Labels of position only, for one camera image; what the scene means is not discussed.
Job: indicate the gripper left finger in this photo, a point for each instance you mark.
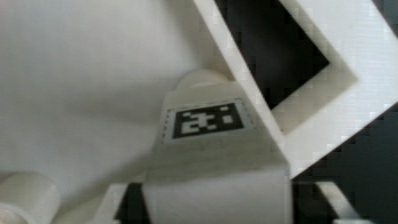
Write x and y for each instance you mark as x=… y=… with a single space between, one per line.
x=122 y=208

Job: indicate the white leg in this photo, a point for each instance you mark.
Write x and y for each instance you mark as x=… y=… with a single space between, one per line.
x=218 y=177

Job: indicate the white square tabletop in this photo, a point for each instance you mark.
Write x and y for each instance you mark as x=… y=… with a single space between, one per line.
x=95 y=57

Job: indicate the white U-shaped obstacle fence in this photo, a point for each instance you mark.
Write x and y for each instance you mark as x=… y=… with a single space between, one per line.
x=351 y=92

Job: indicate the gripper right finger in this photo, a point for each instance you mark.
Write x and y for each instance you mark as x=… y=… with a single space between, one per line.
x=348 y=215

